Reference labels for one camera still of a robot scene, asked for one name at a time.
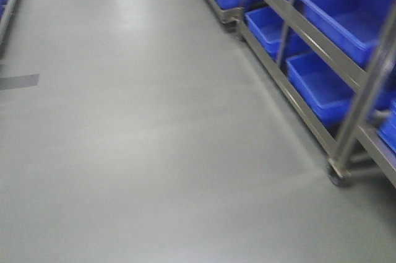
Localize grey metal shelf rack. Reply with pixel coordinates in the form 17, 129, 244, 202
206, 0, 395, 186

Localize blue bin upper shelf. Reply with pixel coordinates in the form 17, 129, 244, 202
301, 0, 395, 67

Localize blue bin lower middle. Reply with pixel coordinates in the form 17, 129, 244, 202
244, 6, 310, 62

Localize blue bin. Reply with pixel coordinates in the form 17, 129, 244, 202
286, 52, 355, 129
244, 6, 310, 62

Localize blue bin lower front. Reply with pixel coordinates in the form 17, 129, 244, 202
286, 52, 355, 129

